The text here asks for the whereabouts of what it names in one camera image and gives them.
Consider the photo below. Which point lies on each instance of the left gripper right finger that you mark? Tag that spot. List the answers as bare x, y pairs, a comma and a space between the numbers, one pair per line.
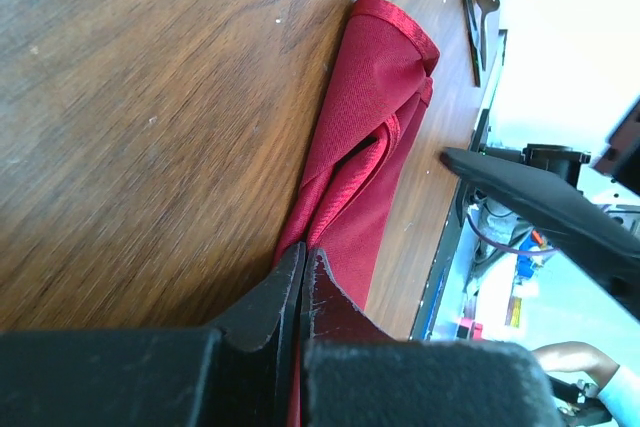
354, 374

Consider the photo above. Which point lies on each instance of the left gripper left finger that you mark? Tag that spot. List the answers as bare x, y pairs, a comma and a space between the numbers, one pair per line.
232, 371

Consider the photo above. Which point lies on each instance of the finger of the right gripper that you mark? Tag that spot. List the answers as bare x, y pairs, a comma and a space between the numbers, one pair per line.
597, 244

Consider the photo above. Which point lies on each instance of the red cloth napkin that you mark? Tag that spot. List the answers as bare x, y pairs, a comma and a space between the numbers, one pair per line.
378, 93

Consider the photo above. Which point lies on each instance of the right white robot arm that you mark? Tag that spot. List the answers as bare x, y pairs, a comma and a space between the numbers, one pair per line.
559, 160

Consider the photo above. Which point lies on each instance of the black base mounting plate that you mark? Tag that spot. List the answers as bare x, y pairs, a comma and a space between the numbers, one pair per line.
443, 299

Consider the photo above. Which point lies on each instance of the silver knife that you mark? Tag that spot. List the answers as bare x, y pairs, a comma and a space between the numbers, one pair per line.
472, 32

